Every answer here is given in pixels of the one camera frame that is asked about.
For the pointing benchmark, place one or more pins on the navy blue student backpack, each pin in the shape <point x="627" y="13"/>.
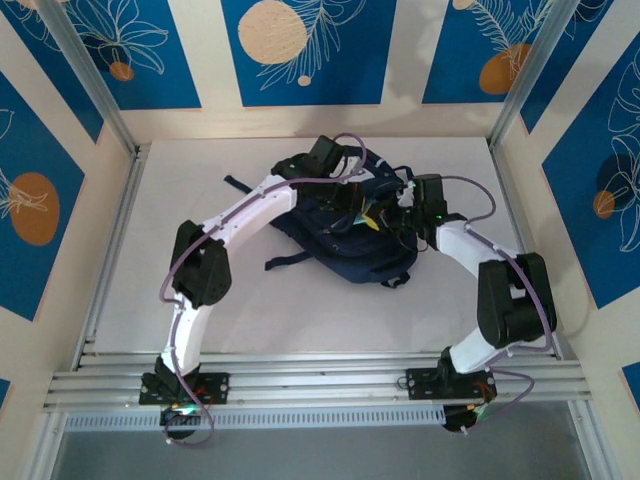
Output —
<point x="340" y="250"/>

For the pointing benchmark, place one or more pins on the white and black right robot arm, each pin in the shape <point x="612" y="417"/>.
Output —
<point x="465" y="245"/>

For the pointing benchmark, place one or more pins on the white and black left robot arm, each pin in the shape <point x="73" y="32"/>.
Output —
<point x="255" y="210"/>

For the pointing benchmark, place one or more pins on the aluminium frame post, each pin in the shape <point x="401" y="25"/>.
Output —
<point x="92" y="75"/>
<point x="47" y="450"/>
<point x="590" y="445"/>
<point x="532" y="75"/>

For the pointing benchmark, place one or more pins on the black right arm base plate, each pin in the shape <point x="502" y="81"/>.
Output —
<point x="422" y="382"/>

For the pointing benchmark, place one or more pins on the wide grooved aluminium frame beam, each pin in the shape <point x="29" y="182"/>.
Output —
<point x="320" y="387"/>

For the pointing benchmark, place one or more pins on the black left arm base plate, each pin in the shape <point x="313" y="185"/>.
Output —
<point x="215" y="387"/>

